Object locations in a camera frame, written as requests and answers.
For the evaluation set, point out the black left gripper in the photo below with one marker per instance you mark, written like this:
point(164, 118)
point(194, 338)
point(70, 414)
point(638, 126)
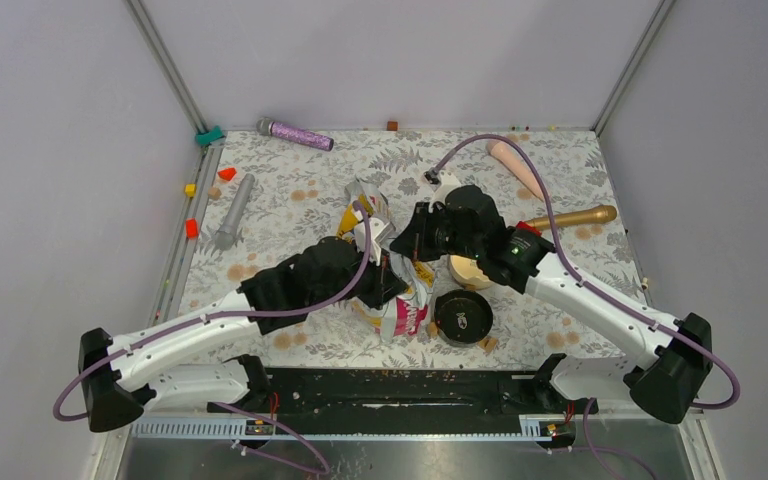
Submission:
point(385, 283)

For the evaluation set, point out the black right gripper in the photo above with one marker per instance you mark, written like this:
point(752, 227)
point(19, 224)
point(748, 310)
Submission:
point(413, 241)

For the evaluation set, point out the cat print pet food bag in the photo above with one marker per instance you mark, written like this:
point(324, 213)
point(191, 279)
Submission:
point(405, 314)

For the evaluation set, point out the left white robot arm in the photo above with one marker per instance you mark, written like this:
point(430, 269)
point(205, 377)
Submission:
point(123, 376)

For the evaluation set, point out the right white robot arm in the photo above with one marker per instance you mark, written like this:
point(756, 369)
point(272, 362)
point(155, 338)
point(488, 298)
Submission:
point(665, 360)

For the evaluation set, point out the cream pet bowl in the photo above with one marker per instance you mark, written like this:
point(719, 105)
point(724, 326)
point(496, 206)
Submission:
point(466, 273)

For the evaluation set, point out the black pet bowl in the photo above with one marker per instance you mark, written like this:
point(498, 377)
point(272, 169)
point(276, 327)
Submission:
point(462, 317)

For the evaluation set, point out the pink toy microphone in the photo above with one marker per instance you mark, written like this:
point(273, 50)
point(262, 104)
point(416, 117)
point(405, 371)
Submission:
point(503, 153)

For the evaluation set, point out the small wooden block near bowl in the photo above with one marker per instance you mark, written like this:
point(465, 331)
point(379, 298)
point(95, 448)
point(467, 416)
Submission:
point(488, 344)

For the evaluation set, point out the gold toy microphone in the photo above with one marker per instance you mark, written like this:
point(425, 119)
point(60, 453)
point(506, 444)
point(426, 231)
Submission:
point(600, 214)

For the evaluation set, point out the grey toy microphone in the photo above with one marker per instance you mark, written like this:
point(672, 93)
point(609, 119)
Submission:
point(227, 233)

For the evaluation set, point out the red roof-shaped block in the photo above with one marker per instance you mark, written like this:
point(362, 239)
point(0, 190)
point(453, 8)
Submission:
point(227, 174)

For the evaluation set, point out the beige wooden block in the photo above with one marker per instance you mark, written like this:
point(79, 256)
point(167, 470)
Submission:
point(214, 193)

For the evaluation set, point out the purple glitter toy microphone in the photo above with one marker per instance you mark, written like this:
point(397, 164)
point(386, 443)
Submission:
point(268, 127)

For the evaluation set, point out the teal toy block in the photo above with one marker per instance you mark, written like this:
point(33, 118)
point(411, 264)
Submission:
point(206, 138)

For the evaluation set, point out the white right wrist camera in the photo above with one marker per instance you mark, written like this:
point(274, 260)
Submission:
point(442, 185)

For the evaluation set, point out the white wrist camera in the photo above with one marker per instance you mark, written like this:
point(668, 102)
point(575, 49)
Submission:
point(442, 185)
point(371, 235)

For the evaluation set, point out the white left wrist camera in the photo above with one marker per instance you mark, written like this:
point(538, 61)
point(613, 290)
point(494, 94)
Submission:
point(371, 235)

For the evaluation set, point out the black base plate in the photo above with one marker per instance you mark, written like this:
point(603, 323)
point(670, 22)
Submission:
point(403, 402)

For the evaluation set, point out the red block at left rail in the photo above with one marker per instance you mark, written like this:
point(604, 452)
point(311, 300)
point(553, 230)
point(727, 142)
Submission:
point(191, 228)

